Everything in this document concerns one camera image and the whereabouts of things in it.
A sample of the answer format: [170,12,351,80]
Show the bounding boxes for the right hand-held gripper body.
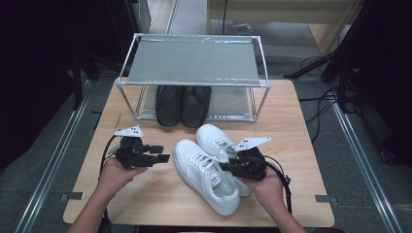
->
[230,135,272,182]

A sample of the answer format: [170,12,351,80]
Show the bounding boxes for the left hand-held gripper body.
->
[114,125,159,170]

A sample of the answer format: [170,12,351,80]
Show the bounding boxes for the white sneaker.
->
[173,139,241,216]
[195,123,256,198]

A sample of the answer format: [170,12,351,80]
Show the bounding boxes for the black slipper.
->
[180,85,213,129]
[154,85,183,128]

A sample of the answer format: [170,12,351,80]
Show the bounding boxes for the metal shoe rack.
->
[115,33,272,123]

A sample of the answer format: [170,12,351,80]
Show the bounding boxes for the person's left hand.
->
[96,157,149,199]

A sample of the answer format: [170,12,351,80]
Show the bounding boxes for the person's right hand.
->
[240,165,287,214]

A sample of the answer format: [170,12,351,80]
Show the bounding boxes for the black stand leg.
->
[283,48,344,81]

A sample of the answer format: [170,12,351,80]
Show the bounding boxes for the black curtain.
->
[336,0,412,166]
[0,0,130,173]

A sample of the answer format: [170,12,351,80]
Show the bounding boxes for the red book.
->
[231,20,255,35]

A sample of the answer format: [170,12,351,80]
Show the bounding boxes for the light wooden cabinet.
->
[207,0,363,56]

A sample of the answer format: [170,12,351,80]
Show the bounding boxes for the right hand-held gripper cable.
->
[263,154,293,216]

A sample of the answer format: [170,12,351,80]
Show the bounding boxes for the grey table bracket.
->
[315,194,339,206]
[59,191,86,202]

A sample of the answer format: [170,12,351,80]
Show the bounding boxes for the metal floor rail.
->
[14,81,93,233]
[331,103,404,233]

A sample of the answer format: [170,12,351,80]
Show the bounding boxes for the black floor cables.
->
[297,55,344,144]

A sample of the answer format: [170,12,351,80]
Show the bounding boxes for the thin black hanging cable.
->
[222,0,228,36]

